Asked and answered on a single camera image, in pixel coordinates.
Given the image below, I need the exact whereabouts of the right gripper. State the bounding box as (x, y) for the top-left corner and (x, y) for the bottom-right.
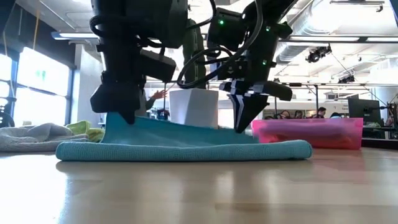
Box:
(214, 23), (294, 134)

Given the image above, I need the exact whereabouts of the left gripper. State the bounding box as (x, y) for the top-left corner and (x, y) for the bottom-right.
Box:
(89, 45), (147, 125)

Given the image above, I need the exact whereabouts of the green microfiber towel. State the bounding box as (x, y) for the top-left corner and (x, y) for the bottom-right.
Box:
(65, 120), (106, 143)

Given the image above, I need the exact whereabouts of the pink plastic bin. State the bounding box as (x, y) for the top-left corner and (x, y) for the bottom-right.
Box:
(251, 117), (364, 151)

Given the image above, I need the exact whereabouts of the blue microfiber towel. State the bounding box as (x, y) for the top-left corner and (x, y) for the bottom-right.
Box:
(55, 112), (313, 162)

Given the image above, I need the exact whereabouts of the grey microfiber towel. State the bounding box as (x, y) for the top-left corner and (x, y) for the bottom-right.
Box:
(0, 123), (90, 152)

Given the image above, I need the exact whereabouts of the white faceted plant pot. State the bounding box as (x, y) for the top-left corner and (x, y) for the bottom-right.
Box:
(169, 88), (220, 129)

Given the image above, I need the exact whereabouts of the long ceiling light fixture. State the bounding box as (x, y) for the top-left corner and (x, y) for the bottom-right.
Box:
(51, 30), (103, 40)
(287, 35), (398, 44)

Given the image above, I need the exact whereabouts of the bright framed window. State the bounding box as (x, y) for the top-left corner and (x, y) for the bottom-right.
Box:
(0, 46), (74, 127)

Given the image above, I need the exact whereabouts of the green cactus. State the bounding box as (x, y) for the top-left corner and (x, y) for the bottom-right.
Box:
(182, 18), (208, 90)

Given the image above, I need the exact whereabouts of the black office chair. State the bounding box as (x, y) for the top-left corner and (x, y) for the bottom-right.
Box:
(0, 104), (16, 128)

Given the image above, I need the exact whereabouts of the black computer monitor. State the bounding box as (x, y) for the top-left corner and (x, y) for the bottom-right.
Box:
(347, 94), (382, 124)

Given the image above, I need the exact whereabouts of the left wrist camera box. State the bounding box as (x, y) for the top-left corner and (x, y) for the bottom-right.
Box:
(139, 49), (177, 83)

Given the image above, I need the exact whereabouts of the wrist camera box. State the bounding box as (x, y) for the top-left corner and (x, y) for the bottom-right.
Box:
(207, 7), (248, 52)
(139, 49), (177, 83)

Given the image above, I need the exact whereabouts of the black right camera cable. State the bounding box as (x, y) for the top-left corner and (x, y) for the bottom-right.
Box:
(176, 0), (265, 90)

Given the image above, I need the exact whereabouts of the black camera cable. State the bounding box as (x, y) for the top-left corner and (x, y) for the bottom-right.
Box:
(88, 14), (109, 47)
(176, 0), (265, 90)

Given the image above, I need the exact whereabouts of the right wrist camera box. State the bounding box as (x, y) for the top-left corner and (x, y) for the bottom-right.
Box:
(207, 7), (248, 52)

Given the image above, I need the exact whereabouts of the black left camera cable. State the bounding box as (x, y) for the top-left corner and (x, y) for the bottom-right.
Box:
(88, 14), (109, 47)

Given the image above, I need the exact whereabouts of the yellow power cable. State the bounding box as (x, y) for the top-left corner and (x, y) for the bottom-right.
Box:
(32, 9), (42, 51)

